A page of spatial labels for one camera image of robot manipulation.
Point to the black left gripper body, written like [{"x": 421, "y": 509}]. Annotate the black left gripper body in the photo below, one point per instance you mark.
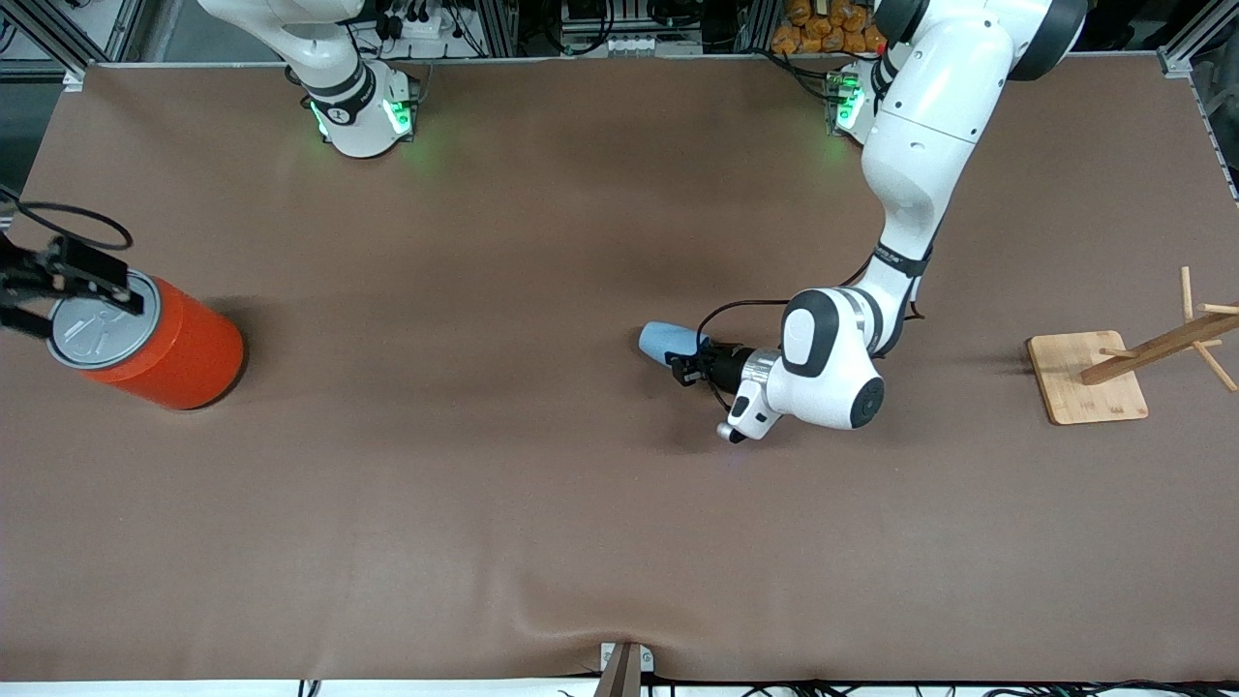
[{"x": 725, "y": 365}]

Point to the light blue plastic cup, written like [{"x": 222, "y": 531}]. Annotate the light blue plastic cup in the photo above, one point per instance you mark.
[{"x": 663, "y": 341}]

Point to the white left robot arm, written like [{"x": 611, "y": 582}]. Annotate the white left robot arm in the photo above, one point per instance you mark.
[{"x": 929, "y": 116}]

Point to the orange can-shaped container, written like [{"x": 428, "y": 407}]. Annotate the orange can-shaped container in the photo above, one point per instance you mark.
[{"x": 194, "y": 358}]

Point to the brown table cover mat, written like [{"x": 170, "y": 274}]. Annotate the brown table cover mat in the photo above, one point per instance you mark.
[{"x": 484, "y": 503}]

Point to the white terminal strip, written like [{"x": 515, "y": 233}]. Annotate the white terminal strip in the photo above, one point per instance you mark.
[{"x": 639, "y": 45}]

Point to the bag of orange snacks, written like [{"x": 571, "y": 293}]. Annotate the bag of orange snacks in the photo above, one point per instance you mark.
[{"x": 823, "y": 34}]

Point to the wooden mug tree stand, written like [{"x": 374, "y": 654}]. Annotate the wooden mug tree stand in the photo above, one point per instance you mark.
[{"x": 1074, "y": 382}]

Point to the white power strip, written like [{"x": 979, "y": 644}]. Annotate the white power strip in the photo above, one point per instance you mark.
[{"x": 421, "y": 26}]

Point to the aluminium frame profile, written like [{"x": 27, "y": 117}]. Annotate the aluminium frame profile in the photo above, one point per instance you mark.
[
  {"x": 1186, "y": 53},
  {"x": 58, "y": 39}
]

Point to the metal table edge bracket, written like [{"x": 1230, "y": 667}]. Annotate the metal table edge bracket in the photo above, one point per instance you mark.
[{"x": 624, "y": 673}]

